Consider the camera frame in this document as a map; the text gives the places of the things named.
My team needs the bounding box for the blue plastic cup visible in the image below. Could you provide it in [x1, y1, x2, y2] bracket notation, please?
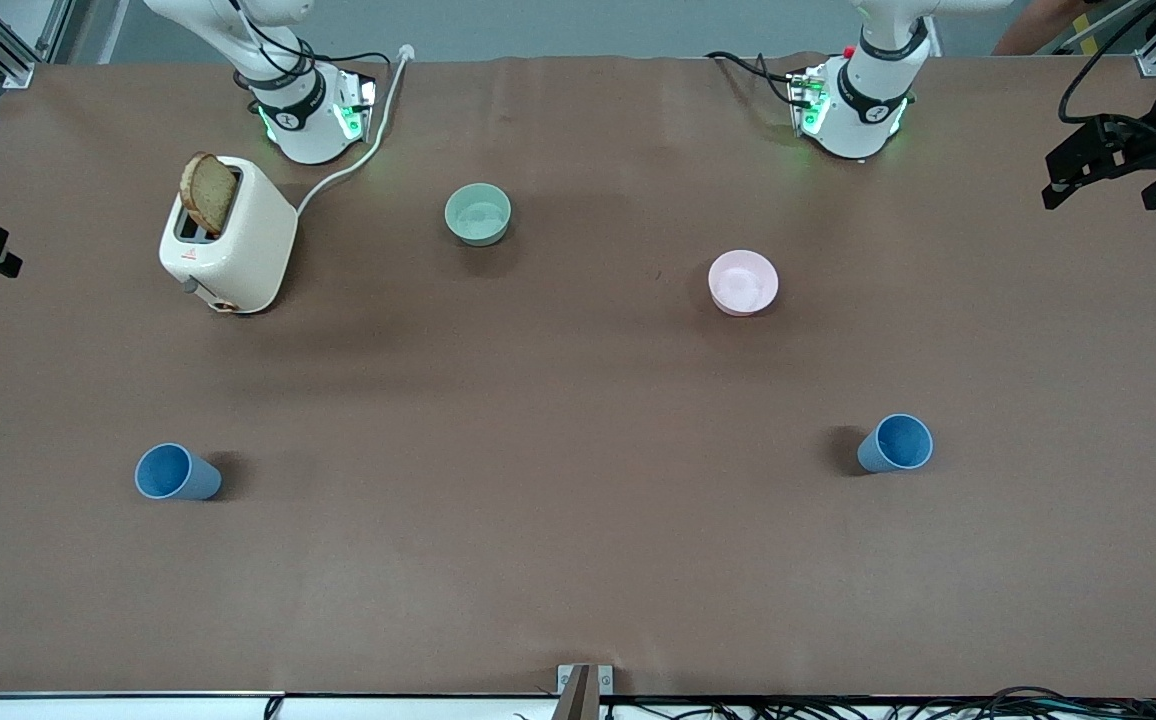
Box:
[134, 443, 223, 501]
[856, 413, 935, 474]

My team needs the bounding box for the person bare forearm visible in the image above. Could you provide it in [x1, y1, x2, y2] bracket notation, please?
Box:
[992, 0, 1091, 57]

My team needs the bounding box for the brown bread slice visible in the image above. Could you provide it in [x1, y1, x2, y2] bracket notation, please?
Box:
[179, 152, 239, 237]

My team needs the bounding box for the cream white toaster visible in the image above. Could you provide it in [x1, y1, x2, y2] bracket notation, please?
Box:
[158, 156, 299, 316]

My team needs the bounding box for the pink bowl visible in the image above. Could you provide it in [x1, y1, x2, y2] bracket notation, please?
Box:
[707, 249, 780, 317]

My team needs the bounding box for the green bowl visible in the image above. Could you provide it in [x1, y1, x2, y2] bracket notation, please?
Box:
[443, 183, 513, 247]

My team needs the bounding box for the black left base cable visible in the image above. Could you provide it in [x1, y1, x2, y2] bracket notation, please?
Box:
[705, 50, 811, 107]

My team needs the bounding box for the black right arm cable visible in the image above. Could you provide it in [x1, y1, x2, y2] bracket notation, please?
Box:
[226, 0, 394, 113]

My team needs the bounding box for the white toaster power cable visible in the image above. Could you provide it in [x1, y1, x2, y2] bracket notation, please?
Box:
[295, 44, 415, 217]

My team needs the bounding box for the grey metal table bracket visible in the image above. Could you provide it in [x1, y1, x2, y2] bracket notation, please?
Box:
[556, 663, 615, 720]

